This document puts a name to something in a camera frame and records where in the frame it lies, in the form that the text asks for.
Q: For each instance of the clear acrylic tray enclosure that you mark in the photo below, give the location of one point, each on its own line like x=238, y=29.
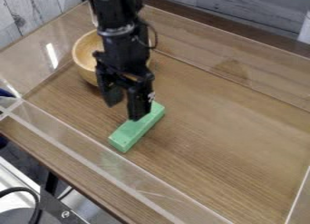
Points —
x=226, y=158

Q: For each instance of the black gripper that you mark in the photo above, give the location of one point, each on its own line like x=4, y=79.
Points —
x=122, y=68

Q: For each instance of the black metal bracket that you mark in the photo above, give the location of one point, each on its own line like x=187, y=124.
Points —
x=55, y=212

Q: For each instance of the green rectangular block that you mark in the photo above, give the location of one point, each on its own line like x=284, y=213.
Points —
x=131, y=131

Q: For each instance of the brown wooden bowl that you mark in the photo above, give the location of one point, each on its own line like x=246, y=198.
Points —
x=86, y=45

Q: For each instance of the black table leg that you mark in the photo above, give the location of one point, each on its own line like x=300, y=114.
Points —
x=51, y=183

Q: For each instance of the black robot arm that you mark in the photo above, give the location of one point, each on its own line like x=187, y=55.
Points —
x=114, y=13

